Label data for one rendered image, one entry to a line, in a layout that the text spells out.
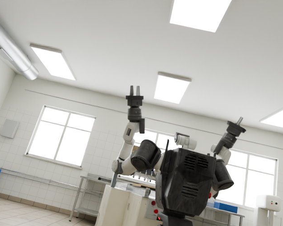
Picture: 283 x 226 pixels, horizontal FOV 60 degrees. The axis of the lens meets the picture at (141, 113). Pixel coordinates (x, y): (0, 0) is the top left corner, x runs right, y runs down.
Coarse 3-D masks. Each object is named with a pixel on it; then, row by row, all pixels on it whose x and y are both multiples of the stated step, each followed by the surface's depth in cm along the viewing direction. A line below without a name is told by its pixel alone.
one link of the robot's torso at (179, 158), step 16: (160, 160) 128; (176, 160) 116; (192, 160) 117; (208, 160) 118; (160, 176) 125; (176, 176) 114; (192, 176) 115; (208, 176) 116; (160, 192) 123; (176, 192) 114; (192, 192) 115; (208, 192) 116; (160, 208) 125; (176, 208) 114; (192, 208) 115
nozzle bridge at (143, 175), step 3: (153, 168) 268; (138, 171) 264; (144, 171) 265; (147, 171) 266; (150, 171) 266; (114, 174) 260; (117, 174) 261; (135, 174) 258; (138, 174) 258; (141, 174) 259; (144, 174) 259; (147, 174) 265; (153, 174) 266; (114, 177) 260; (141, 177) 281; (147, 177) 259; (150, 177) 260; (153, 177) 260; (114, 180) 259; (153, 180) 287; (111, 183) 258; (114, 183) 258; (111, 186) 257; (114, 186) 257
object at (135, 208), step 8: (128, 200) 238; (136, 200) 200; (144, 200) 183; (128, 208) 226; (136, 208) 192; (144, 208) 181; (128, 216) 214; (136, 216) 183; (128, 224) 204; (136, 224) 178; (144, 224) 178; (152, 224) 179
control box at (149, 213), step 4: (148, 200) 181; (152, 200) 181; (148, 204) 180; (156, 204) 181; (148, 208) 179; (152, 208) 179; (156, 208) 180; (148, 212) 178; (152, 212) 179; (144, 216) 180; (148, 216) 178; (152, 216) 178; (156, 216) 179; (160, 220) 178
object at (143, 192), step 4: (128, 188) 268; (132, 188) 244; (136, 188) 222; (140, 188) 203; (144, 188) 187; (148, 188) 182; (136, 192) 216; (140, 192) 199; (144, 192) 184; (148, 192) 182; (144, 196) 181
